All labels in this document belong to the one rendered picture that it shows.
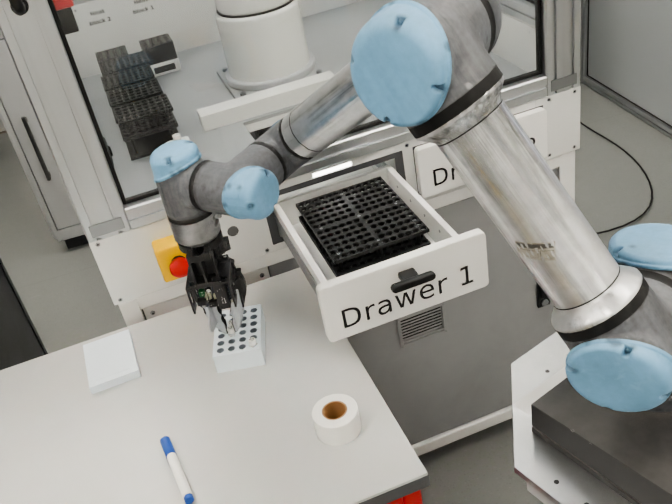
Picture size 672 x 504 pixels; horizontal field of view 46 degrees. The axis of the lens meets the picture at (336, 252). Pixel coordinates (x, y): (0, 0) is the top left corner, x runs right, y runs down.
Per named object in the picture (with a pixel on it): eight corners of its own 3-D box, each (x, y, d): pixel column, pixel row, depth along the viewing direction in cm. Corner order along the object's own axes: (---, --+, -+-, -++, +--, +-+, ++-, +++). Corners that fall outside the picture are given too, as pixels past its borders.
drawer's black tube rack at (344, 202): (432, 259, 139) (429, 228, 135) (340, 291, 135) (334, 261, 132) (384, 203, 157) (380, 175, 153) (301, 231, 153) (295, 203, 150)
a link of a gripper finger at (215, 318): (208, 352, 133) (197, 310, 128) (210, 330, 138) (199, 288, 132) (227, 350, 133) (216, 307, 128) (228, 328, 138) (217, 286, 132)
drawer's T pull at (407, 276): (436, 279, 123) (436, 272, 123) (393, 295, 122) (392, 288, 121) (427, 268, 126) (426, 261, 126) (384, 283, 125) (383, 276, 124)
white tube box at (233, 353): (265, 365, 134) (260, 348, 132) (217, 373, 135) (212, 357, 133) (265, 319, 145) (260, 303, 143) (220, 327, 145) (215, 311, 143)
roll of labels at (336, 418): (369, 418, 120) (365, 399, 118) (348, 451, 116) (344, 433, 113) (330, 406, 124) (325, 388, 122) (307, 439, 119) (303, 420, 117)
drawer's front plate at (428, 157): (547, 156, 165) (547, 108, 159) (422, 199, 159) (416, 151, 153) (543, 153, 166) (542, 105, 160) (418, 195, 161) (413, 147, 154)
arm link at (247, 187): (288, 146, 113) (228, 139, 119) (243, 185, 106) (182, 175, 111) (298, 193, 117) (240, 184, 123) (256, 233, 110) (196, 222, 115)
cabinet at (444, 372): (582, 407, 214) (586, 147, 169) (220, 556, 194) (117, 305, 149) (431, 241, 290) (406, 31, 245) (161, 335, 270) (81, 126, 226)
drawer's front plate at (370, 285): (489, 285, 133) (485, 231, 127) (330, 343, 127) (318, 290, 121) (484, 280, 134) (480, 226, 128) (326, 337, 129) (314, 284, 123)
